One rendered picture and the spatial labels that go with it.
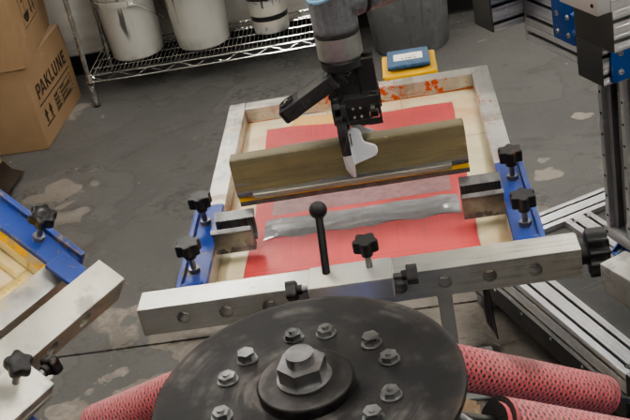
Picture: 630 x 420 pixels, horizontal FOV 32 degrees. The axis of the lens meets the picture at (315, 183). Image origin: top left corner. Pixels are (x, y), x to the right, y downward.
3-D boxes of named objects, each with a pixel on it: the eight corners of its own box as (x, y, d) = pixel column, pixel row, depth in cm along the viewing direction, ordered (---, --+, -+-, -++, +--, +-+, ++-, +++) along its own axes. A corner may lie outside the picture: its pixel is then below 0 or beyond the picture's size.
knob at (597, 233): (566, 262, 170) (562, 222, 166) (604, 258, 169) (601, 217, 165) (575, 289, 163) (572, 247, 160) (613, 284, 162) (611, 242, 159)
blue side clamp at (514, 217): (497, 191, 201) (493, 157, 197) (524, 187, 200) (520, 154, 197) (519, 281, 174) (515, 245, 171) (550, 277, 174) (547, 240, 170)
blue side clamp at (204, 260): (204, 233, 207) (196, 202, 204) (231, 230, 206) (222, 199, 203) (183, 327, 180) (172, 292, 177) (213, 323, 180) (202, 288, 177)
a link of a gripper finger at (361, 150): (382, 178, 183) (373, 127, 180) (347, 184, 184) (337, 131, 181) (382, 172, 186) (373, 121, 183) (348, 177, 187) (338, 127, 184)
